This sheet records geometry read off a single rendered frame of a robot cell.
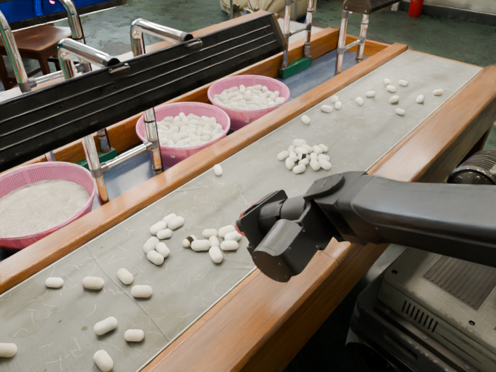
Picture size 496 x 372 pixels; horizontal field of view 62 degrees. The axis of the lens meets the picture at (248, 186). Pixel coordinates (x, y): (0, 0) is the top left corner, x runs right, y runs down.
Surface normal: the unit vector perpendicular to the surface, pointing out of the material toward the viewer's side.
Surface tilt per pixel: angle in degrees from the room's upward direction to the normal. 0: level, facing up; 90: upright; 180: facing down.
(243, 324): 0
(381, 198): 40
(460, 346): 90
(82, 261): 0
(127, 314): 0
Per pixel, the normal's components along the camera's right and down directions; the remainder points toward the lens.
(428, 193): -0.58, -0.78
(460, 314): 0.00, -0.79
